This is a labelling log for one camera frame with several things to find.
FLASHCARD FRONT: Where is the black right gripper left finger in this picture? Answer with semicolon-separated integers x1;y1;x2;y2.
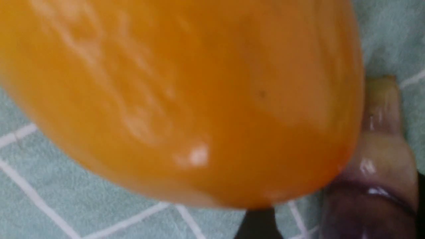
234;208;283;239

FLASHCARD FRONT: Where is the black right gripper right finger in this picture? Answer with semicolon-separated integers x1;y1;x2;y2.
416;172;425;239

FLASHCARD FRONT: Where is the purple toy eggplant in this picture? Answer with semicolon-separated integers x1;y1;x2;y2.
319;75;419;239

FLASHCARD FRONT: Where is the orange yellow toy mango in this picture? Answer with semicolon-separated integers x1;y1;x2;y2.
1;0;364;208

